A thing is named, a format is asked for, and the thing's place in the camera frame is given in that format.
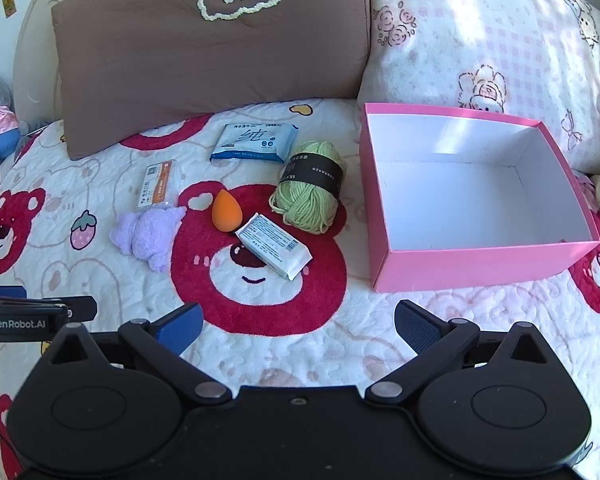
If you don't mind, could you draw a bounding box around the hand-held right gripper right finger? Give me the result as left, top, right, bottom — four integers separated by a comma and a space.
367, 300, 556, 408

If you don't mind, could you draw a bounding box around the white tissue pack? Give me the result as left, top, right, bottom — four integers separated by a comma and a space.
235, 213, 314, 281

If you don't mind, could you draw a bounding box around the orange white small packet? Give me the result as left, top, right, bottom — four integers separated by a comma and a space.
135, 159, 184, 211

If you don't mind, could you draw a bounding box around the blue wet wipes pack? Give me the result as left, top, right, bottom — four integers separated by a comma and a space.
209, 122, 300, 164

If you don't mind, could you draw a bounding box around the pink cardboard box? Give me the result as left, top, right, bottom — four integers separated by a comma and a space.
359, 102, 600, 293

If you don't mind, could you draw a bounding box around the orange makeup sponge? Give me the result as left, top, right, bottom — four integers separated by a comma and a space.
212, 189, 244, 233

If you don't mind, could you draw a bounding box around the bear printed blanket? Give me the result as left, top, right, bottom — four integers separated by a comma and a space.
0, 96, 600, 480

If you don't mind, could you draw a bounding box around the green yarn ball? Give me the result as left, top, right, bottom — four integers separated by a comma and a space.
268, 140, 347, 235

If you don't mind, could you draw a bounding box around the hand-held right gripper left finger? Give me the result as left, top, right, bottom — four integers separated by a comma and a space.
40, 302, 233, 408

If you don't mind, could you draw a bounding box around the pink checked printed pillow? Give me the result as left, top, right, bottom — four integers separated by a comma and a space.
356, 0, 600, 177

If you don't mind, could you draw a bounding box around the brown pillow with cloud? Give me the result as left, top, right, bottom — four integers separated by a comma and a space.
51, 0, 372, 162

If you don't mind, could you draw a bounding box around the purple plush toy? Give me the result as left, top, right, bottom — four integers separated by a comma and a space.
109, 206, 187, 274

